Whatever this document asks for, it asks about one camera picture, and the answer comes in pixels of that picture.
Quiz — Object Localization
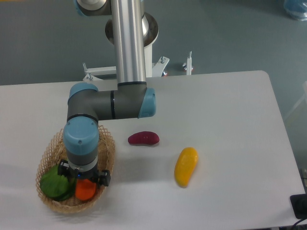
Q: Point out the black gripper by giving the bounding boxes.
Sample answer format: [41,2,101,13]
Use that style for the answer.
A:
[58,160,111,187]

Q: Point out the orange toy fruit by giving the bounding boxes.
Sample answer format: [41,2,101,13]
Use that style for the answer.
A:
[75,179,96,201]

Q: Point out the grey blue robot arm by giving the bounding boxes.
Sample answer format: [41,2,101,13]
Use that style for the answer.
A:
[58,0,156,186]

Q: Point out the woven wicker basket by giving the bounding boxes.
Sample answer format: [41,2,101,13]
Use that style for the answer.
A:
[35,125,115,214]

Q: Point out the green bok choy toy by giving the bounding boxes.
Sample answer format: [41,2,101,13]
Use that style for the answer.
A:
[40,165,76,201]

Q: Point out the purple sweet potato toy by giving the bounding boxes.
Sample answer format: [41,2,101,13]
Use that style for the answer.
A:
[128,131,160,145]

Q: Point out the yellow mango toy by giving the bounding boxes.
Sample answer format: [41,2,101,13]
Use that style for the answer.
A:
[174,147,199,188]

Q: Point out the black device at edge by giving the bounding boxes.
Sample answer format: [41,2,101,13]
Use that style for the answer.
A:
[290,194,307,219]

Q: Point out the blue plastic bag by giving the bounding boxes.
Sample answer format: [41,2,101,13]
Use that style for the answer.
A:
[283,0,307,21]

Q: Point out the white stand foot bracket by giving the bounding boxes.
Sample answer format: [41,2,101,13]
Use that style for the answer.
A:
[182,51,194,75]

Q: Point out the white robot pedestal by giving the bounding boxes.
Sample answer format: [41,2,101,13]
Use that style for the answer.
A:
[82,13,170,92]

